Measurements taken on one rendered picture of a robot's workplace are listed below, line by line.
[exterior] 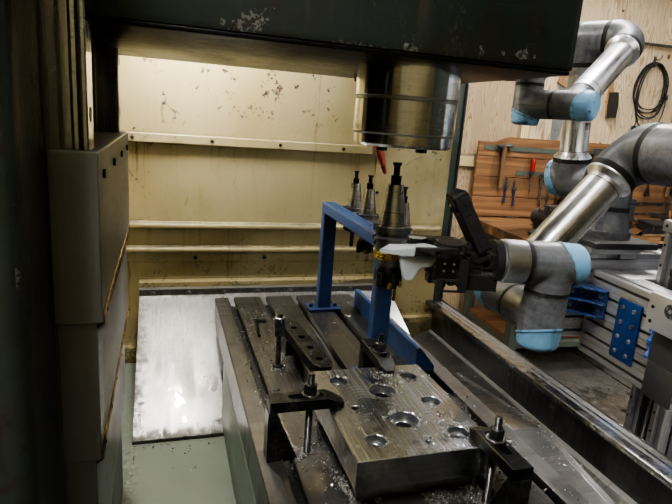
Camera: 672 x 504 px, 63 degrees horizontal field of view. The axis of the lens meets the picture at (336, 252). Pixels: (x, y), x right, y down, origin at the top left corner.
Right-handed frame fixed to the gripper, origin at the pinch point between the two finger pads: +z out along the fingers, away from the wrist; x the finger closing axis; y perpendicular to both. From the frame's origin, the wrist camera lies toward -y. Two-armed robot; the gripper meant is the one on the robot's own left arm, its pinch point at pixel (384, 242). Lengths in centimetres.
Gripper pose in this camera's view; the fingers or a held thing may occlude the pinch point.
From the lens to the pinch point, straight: 91.4
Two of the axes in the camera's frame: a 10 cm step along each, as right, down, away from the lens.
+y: -0.8, 9.7, 2.4
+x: -1.0, -2.5, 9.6
